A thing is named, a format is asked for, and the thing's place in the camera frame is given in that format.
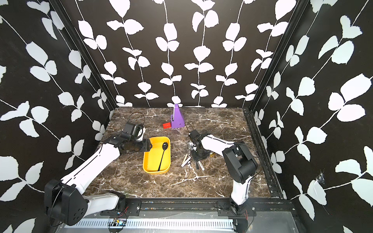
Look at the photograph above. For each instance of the purple plastic stand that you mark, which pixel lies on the purple plastic stand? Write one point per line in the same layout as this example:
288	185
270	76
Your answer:
177	119

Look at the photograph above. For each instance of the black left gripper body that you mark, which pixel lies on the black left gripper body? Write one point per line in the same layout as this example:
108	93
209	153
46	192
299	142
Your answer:
145	144

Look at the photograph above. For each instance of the white slotted cable duct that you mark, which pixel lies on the white slotted cable duct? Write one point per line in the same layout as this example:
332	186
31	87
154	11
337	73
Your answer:
154	223

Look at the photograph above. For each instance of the red small block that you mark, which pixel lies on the red small block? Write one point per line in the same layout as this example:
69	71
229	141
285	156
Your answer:
167	125

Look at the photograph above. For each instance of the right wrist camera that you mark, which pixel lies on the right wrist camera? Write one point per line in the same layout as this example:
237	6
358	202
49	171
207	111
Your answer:
194	137

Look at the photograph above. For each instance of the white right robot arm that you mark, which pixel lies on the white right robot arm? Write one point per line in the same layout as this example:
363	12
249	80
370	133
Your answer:
239	161

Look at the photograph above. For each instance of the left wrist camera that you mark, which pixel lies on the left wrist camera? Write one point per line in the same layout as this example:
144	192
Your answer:
133	131

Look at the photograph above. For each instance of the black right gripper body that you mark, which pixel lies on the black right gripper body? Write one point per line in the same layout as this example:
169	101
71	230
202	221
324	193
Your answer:
197	156

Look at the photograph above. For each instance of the black aluminium frame rail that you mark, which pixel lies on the black aluminium frame rail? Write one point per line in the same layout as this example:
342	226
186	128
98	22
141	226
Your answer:
272	181

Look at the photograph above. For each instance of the white handled steel spoon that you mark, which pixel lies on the white handled steel spoon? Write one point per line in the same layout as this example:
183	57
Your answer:
186	160

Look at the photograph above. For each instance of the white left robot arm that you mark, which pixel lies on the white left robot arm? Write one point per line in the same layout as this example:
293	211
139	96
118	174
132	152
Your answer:
64	199

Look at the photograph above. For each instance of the black long spoon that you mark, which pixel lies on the black long spoon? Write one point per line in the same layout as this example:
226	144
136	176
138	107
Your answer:
164	147

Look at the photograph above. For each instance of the yellow plastic storage box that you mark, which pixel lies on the yellow plastic storage box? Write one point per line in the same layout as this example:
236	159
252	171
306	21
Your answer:
152	158

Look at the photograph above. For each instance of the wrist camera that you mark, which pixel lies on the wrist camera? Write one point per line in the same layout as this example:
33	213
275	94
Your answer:
194	137
133	131

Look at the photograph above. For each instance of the small green circuit board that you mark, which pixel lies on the small green circuit board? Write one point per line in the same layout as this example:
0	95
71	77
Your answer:
117	223

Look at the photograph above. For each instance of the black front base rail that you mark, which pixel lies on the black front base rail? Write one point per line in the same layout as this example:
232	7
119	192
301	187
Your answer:
222	206

